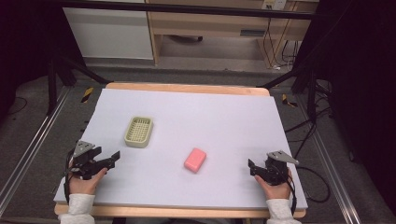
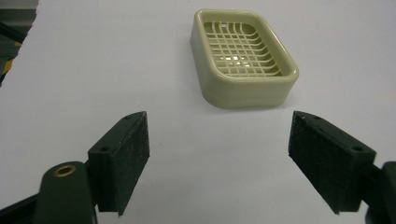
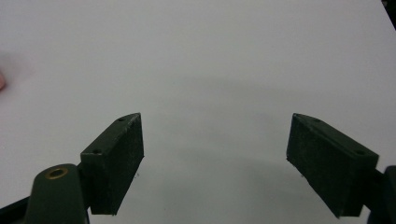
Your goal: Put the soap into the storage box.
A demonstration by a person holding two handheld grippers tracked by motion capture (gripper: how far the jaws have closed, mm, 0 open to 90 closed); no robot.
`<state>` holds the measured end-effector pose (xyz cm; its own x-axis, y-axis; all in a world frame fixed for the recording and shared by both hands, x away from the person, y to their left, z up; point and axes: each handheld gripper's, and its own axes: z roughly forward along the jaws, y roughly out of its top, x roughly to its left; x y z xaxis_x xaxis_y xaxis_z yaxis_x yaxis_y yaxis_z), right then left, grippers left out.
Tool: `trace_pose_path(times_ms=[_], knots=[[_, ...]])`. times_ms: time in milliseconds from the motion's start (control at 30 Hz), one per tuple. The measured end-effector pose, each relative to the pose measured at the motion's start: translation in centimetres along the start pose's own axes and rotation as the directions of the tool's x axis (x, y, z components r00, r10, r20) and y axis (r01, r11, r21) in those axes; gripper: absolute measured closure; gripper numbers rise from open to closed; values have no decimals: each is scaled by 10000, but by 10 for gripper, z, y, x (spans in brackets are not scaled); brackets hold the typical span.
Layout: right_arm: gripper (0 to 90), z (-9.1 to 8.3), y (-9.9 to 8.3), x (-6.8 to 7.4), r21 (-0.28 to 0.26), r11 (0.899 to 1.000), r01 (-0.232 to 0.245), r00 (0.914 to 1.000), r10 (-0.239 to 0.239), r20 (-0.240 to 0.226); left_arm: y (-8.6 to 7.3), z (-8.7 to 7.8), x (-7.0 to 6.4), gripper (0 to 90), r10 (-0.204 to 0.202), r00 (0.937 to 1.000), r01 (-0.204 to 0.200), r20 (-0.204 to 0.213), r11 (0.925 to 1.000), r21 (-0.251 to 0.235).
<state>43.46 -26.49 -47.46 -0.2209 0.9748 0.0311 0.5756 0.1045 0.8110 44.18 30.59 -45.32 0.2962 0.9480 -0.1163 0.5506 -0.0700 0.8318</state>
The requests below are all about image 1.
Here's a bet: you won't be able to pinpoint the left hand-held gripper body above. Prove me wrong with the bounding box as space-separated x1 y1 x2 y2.
65 140 108 181

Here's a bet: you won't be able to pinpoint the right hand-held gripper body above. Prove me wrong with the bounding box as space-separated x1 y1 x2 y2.
257 149 300 187

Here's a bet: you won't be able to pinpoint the person's right hand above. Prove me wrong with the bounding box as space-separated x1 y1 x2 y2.
253 168 294 201

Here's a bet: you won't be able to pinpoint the person's left hand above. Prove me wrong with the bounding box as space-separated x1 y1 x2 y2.
68 167 108 196

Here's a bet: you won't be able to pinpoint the pale green soap dish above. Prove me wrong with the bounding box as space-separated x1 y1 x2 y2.
123 116 154 148

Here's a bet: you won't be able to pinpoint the pink soap bar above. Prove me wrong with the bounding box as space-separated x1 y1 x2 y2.
183 147 207 174

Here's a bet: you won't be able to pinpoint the white foam table mat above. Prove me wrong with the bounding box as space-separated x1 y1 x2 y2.
53 88 309 210

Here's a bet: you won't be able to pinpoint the wooden table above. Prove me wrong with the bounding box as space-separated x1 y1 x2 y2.
53 81 307 219

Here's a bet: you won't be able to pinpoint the white cabinet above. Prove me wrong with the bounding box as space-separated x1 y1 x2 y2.
63 7 154 61

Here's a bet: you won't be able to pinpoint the dark curtain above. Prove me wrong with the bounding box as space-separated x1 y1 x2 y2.
0 0 68 120
306 0 396 217

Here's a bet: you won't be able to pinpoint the wooden desk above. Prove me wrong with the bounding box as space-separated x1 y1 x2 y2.
145 0 320 68

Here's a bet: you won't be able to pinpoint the white power strip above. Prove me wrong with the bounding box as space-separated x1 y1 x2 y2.
262 0 288 10

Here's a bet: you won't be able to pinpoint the left hand-held gripper cable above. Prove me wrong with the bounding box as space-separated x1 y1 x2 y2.
63 151 75 203

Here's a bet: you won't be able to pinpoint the hand-held gripper cable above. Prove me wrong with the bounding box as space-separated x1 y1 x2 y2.
63 151 75 203
286 173 298 217

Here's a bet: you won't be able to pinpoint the right hand-held gripper cable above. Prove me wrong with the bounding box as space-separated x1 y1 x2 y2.
286 173 298 217

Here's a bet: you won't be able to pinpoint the black floor cable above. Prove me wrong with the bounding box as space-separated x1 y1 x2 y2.
284 78 332 204

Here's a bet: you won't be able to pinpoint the aluminium floor rail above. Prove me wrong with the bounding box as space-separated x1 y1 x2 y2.
296 92 364 224
0 86 73 217

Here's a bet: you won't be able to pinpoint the black frame strut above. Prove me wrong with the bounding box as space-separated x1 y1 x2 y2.
256 59 319 123
46 52 110 117

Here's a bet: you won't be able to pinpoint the hanging desk cables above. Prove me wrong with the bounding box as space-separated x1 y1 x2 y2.
262 17 301 70

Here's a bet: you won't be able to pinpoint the black frame crossbar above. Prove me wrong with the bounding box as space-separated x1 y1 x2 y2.
58 0 316 21

